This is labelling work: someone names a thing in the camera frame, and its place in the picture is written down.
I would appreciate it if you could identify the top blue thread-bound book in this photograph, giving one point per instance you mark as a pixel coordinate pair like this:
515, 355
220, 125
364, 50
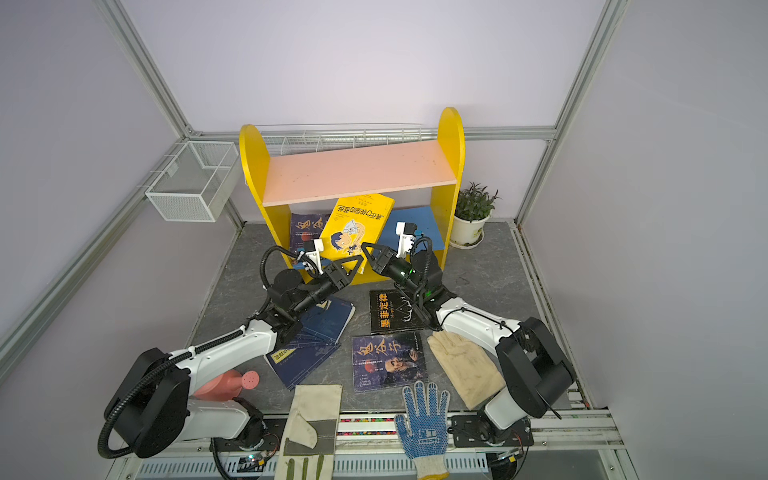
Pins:
324, 323

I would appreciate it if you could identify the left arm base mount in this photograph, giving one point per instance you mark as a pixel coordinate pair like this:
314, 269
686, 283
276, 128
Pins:
256, 440

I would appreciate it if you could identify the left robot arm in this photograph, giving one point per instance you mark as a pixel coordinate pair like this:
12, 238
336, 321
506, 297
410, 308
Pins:
155, 405

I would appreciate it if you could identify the beige leather work glove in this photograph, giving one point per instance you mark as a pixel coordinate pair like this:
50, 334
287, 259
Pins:
472, 373

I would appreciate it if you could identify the black book gold lettering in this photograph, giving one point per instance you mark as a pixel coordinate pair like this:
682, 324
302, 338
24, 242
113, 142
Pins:
391, 312

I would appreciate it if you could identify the white wire rack behind shelf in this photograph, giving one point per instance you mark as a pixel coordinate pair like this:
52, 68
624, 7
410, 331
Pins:
292, 142

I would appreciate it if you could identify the grey green canvas glove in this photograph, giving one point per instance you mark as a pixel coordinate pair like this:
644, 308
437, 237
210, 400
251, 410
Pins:
308, 443

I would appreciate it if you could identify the blue thread-bound book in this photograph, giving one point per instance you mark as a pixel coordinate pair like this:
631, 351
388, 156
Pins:
324, 323
293, 365

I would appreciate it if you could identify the pink watering can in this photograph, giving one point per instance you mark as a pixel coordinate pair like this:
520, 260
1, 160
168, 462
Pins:
227, 386

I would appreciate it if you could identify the white wire mesh basket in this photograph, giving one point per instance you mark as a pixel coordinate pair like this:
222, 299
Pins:
197, 182

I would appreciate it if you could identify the purple portrait book front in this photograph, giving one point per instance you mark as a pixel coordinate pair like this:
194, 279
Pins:
388, 360

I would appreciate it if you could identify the potted green plant white pot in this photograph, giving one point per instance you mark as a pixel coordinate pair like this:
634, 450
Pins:
474, 208

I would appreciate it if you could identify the yellow bookshelf pink blue shelves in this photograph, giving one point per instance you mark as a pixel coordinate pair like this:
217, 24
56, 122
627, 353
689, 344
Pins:
330, 175

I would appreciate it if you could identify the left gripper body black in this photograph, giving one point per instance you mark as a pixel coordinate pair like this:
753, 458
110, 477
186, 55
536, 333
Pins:
325, 286

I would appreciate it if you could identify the purple portrait book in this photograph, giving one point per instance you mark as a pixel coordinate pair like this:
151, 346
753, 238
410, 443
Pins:
388, 360
305, 229

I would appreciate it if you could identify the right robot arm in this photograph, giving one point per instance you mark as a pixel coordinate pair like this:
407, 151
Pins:
535, 370

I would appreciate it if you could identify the lower blue thread-bound book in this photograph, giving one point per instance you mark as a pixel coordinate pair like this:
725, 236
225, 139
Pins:
293, 365

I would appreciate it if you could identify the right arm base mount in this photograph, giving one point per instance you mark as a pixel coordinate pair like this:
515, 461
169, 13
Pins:
477, 431

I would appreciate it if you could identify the blue dotted knit glove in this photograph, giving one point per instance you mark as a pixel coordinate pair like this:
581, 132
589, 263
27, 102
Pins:
422, 429

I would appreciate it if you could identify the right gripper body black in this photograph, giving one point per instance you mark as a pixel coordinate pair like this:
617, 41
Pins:
404, 275

